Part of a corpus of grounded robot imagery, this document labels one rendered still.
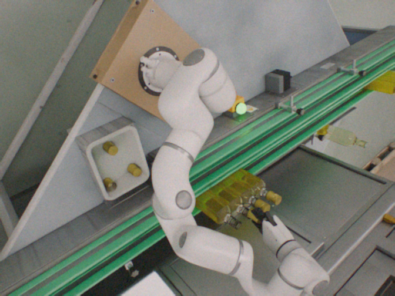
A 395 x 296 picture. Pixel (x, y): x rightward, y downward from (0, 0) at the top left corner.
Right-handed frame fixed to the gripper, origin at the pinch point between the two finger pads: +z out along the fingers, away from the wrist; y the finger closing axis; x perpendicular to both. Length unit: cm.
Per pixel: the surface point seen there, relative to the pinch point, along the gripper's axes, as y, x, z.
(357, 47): 16, -107, 66
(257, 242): -14.0, -0.4, 2.1
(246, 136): 12.7, -13.0, 27.4
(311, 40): 29, -72, 63
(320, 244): -13.2, -17.5, -9.8
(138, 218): 2.4, 35.2, 18.5
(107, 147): 26, 37, 29
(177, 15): 58, 1, 44
